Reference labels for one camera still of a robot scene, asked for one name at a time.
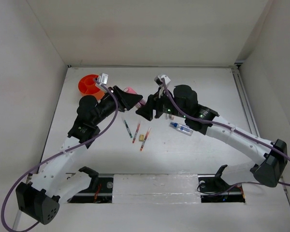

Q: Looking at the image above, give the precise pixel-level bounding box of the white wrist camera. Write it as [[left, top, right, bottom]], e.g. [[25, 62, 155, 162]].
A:
[[154, 74, 171, 90], [94, 73, 109, 86]]

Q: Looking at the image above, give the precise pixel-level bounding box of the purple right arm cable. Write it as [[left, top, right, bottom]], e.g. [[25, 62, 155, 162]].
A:
[[159, 78, 290, 188]]

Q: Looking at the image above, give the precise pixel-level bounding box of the orange gel pen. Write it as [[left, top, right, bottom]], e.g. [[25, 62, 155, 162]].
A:
[[140, 127, 151, 151]]

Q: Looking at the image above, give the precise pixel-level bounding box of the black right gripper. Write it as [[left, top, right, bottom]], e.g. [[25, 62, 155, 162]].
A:
[[135, 87, 188, 122]]

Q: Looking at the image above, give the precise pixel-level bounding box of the orange ribbed round container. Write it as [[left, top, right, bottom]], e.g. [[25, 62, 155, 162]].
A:
[[78, 74, 104, 101]]

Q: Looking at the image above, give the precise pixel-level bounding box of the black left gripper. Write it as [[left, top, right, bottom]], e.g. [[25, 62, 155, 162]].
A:
[[92, 86, 141, 125]]

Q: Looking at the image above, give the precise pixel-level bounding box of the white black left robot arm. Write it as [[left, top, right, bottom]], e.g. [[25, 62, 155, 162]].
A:
[[15, 86, 143, 225]]

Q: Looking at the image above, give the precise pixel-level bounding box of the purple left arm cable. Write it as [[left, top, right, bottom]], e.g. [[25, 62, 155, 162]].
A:
[[0, 83, 119, 232]]

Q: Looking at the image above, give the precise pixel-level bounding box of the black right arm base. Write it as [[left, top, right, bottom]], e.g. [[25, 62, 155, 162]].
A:
[[196, 165, 246, 203]]

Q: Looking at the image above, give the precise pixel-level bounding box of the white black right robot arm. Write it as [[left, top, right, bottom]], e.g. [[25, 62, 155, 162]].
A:
[[136, 85, 288, 190]]

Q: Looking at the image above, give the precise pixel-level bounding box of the clear blue-capped glue bottle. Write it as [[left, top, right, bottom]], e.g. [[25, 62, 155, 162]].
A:
[[170, 122, 193, 136]]

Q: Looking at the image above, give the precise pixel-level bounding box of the green gel pen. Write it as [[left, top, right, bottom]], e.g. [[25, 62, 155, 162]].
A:
[[123, 118, 132, 138]]

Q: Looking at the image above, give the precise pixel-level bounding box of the aluminium side rail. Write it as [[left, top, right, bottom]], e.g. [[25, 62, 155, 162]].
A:
[[233, 63, 288, 194]]

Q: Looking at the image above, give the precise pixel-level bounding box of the yellow rubber eraser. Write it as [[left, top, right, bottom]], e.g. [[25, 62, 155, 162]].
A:
[[139, 134, 145, 141]]

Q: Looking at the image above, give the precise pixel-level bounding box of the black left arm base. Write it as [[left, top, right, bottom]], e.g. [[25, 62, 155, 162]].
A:
[[68, 174, 114, 204]]

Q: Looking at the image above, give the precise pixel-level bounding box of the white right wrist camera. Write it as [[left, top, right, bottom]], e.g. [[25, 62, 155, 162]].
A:
[[154, 74, 171, 90]]

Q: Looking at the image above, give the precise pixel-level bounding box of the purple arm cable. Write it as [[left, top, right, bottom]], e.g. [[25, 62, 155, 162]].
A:
[[0, 83, 119, 232], [159, 78, 290, 188]]

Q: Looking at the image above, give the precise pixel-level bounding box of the white foam block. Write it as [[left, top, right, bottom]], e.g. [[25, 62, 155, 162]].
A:
[[112, 174, 201, 204]]

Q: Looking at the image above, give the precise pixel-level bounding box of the red gel pen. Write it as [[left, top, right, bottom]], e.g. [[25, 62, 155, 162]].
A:
[[132, 121, 141, 143]]

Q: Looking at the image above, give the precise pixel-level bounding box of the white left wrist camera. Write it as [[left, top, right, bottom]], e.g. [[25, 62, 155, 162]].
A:
[[94, 73, 109, 86]]

